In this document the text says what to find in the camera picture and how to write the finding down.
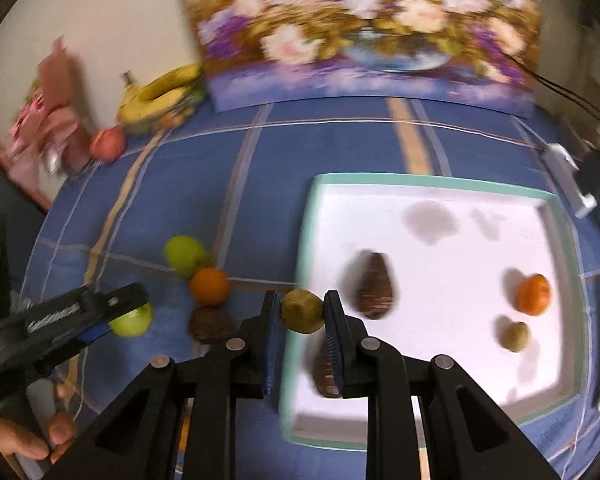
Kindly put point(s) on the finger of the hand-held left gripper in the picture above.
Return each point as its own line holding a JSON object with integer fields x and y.
{"x": 97, "y": 336}
{"x": 115, "y": 302}

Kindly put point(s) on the long dark brown avocado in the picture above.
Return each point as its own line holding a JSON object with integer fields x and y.
{"x": 322, "y": 375}

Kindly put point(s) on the black charger adaptor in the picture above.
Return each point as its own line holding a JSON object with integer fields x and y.
{"x": 592, "y": 172}

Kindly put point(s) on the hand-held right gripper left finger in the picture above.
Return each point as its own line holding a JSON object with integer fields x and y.
{"x": 275, "y": 355}

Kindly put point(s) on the small tan kiwi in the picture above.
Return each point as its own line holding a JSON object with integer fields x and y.
{"x": 302, "y": 310}
{"x": 515, "y": 336}

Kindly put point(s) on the white power strip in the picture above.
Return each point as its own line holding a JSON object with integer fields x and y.
{"x": 565, "y": 165}

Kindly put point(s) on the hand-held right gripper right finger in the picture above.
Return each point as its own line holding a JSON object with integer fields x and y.
{"x": 334, "y": 355}

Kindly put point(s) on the red apple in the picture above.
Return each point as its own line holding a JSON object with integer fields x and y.
{"x": 107, "y": 144}

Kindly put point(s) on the pink wrapped bouquet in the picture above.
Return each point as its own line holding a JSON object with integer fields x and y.
{"x": 50, "y": 125}

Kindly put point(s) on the person's left hand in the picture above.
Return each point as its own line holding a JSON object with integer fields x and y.
{"x": 15, "y": 440}

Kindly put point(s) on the orange tangerine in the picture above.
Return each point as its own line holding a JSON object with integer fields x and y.
{"x": 533, "y": 294}
{"x": 209, "y": 285}

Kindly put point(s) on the white tray with teal rim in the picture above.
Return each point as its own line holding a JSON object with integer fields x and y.
{"x": 455, "y": 385}

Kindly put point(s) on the yellow banana bunch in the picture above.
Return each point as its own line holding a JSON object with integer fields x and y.
{"x": 160, "y": 92}

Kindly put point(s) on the flower painting canvas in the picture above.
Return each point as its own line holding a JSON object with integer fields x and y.
{"x": 355, "y": 25}

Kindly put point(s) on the green apple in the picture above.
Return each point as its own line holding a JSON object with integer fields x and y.
{"x": 132, "y": 321}
{"x": 185, "y": 255}

